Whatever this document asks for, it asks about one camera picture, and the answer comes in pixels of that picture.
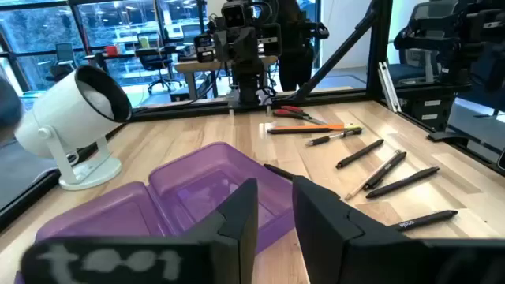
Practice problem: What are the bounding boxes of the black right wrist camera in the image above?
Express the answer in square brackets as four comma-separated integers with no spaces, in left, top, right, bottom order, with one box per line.
[220,2,248,28]

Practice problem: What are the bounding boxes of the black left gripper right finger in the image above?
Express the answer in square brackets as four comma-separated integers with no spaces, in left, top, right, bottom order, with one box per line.
[291,175,505,284]

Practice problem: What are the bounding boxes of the purple plastic pencil box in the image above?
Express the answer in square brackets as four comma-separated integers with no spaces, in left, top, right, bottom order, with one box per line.
[13,141,297,284]

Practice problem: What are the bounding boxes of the red-handled scissors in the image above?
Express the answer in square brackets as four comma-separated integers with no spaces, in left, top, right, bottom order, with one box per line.
[272,105,328,125]

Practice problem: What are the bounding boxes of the person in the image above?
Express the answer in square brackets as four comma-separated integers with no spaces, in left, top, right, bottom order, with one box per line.
[271,0,331,92]

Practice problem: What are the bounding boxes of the white spotlight lamp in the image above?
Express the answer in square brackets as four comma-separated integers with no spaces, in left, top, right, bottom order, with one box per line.
[13,65,133,192]

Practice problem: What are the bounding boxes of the wooden desk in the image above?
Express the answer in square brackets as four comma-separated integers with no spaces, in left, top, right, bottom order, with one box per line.
[173,54,279,102]

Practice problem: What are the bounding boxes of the black pens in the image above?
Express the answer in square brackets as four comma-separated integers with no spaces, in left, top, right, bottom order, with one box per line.
[345,149,403,201]

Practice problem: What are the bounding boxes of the grey office chair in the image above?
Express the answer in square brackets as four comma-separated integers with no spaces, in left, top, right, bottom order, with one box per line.
[46,42,77,82]

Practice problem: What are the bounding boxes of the orange pencil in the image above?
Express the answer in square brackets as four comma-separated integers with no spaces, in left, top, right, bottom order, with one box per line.
[267,123,363,135]

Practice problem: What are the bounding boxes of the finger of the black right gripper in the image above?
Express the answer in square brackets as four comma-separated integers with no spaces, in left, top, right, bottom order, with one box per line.
[241,27,260,62]
[215,27,242,63]

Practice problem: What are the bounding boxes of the black office chair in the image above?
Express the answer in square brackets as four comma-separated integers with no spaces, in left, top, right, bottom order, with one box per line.
[135,33,183,95]

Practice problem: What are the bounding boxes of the white aluminium profile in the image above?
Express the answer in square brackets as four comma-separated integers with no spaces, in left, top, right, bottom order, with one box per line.
[377,61,402,113]

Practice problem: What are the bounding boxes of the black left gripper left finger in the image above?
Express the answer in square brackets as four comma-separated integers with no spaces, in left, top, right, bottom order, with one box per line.
[19,177,260,284]

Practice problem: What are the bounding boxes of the black pen silver clip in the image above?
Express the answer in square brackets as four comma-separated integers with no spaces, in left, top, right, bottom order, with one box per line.
[304,128,363,148]

